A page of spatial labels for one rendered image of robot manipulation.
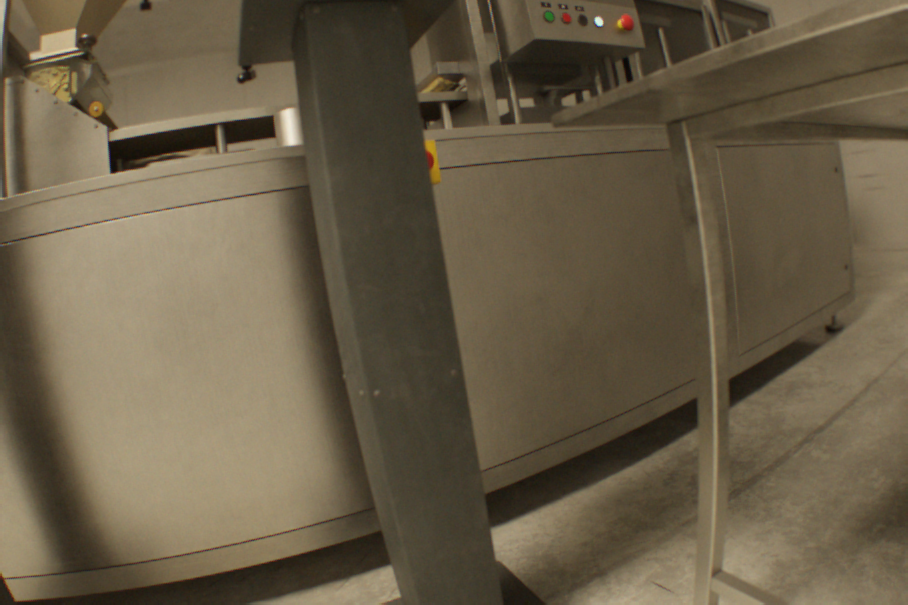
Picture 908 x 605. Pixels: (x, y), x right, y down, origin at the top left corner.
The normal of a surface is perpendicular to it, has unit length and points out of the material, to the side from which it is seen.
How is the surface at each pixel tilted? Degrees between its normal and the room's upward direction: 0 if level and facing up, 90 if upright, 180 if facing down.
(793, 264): 90
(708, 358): 90
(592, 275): 90
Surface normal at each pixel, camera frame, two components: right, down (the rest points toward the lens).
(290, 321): 0.40, 0.00
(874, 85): -0.90, 0.18
